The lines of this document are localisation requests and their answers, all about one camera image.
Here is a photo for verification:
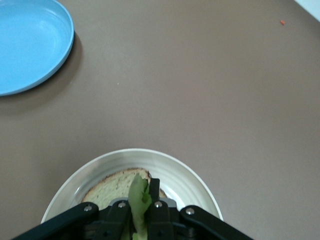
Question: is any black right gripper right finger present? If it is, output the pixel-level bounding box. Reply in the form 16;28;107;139
147;177;253;240

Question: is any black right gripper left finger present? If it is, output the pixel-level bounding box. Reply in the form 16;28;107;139
9;201;132;240

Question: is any green lettuce leaf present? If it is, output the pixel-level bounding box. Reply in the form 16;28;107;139
119;172;153;240

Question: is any square white bread slice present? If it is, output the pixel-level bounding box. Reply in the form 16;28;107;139
80;167;169;211

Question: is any beige plate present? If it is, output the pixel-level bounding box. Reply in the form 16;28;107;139
39;148;224;225

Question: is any blue plate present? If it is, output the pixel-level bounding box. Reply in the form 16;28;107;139
0;0;75;97

